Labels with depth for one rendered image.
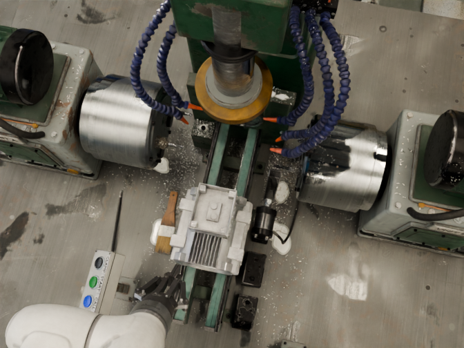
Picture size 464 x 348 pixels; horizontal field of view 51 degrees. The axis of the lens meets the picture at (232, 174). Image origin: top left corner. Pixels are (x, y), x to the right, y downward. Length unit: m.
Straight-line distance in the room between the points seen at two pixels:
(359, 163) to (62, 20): 1.21
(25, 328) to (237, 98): 0.63
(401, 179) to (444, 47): 0.76
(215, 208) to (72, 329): 0.48
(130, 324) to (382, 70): 1.25
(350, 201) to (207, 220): 0.38
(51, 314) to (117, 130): 0.55
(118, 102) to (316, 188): 0.57
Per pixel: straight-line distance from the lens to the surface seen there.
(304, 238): 1.59
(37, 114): 1.39
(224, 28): 0.87
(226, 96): 1.11
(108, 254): 1.34
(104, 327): 0.97
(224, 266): 1.28
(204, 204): 1.28
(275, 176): 1.16
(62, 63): 1.43
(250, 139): 1.53
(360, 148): 1.30
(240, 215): 1.31
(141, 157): 1.36
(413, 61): 1.88
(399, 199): 1.29
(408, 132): 1.35
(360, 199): 1.33
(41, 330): 0.99
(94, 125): 1.36
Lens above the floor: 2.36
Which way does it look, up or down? 74 degrees down
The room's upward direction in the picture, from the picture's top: 4 degrees counter-clockwise
